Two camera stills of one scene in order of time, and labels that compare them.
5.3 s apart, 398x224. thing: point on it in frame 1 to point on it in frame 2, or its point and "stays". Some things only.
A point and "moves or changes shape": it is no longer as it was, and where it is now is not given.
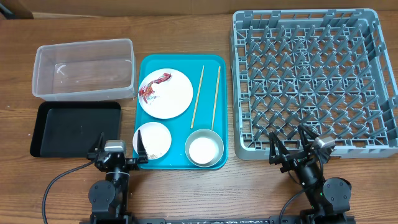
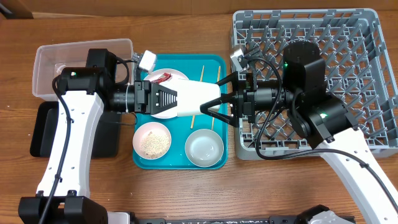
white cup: (203, 150) to (191, 94)
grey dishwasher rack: (329, 68) stays
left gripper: (135, 162) to (149, 98)
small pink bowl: (155, 137) stays
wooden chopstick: (197, 99) stays
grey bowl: (208, 134) stays
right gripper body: (298, 158) to (240, 98)
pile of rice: (152, 156) moves or changes shape
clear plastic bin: (97, 70) stays
